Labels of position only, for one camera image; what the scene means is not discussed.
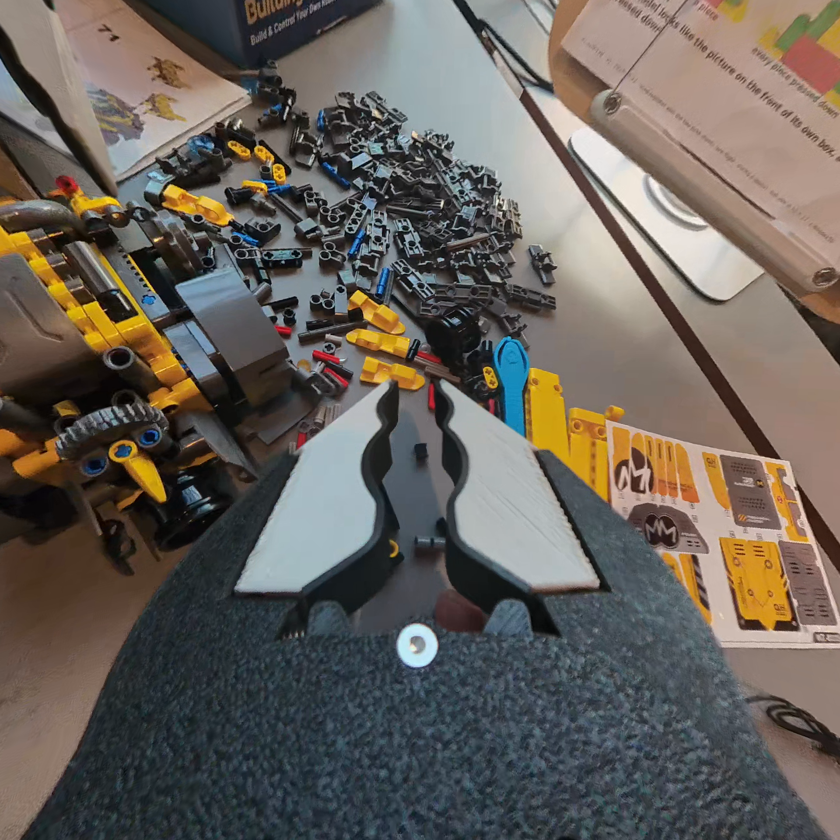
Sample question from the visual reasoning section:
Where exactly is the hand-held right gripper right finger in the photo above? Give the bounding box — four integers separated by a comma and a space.
436, 379, 601, 603

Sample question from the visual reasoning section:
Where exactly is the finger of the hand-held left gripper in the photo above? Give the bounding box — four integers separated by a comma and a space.
0, 0, 120, 198

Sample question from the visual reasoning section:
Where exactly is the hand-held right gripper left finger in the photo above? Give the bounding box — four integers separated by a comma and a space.
234, 379, 404, 614

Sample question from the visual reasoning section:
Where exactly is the yellow brick vehicle model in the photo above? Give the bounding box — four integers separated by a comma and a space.
0, 176, 316, 578

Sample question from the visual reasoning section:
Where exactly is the instruction booklet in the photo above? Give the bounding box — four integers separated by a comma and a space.
56, 0, 253, 181

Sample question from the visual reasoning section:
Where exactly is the blue brick separator tool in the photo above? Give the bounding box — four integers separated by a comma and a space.
493, 336, 530, 439

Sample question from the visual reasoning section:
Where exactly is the black wheel tyre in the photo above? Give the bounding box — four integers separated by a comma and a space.
427, 305, 487, 368

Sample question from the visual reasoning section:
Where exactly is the blue cardboard box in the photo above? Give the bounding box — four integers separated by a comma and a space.
141, 0, 385, 68

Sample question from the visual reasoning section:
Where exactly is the pile of grey brick pieces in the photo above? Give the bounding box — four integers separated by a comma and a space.
147, 59, 559, 421

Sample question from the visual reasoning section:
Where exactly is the white metal stand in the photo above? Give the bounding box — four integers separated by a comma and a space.
567, 88, 840, 303

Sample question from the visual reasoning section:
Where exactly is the printed paper sheet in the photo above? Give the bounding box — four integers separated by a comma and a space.
561, 0, 840, 245

